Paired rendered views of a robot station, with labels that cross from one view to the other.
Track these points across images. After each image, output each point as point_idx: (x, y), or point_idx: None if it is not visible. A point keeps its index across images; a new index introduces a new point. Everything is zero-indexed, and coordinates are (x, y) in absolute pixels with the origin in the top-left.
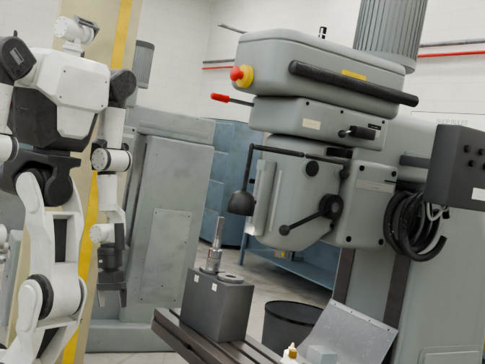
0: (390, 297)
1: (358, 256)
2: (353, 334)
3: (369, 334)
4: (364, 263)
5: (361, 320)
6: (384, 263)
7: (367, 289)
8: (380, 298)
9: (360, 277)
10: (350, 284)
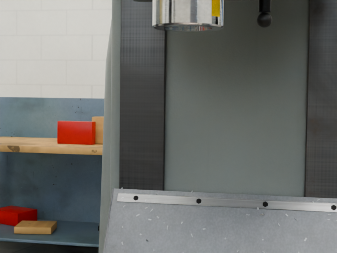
0: (318, 128)
1: (181, 58)
2: (237, 251)
3: (284, 235)
4: (207, 69)
5: (239, 211)
6: (273, 52)
7: (232, 130)
8: (282, 141)
9: (201, 109)
10: (170, 134)
